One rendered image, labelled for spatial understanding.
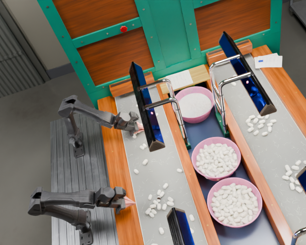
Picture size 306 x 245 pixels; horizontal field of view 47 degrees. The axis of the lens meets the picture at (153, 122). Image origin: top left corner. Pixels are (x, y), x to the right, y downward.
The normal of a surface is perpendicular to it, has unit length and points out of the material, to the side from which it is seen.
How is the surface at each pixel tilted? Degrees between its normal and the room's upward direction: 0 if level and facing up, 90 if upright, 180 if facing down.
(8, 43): 90
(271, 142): 0
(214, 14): 90
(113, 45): 90
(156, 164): 0
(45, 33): 90
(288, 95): 0
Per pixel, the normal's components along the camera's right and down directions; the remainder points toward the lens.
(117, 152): -0.23, -0.62
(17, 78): 0.20, 0.72
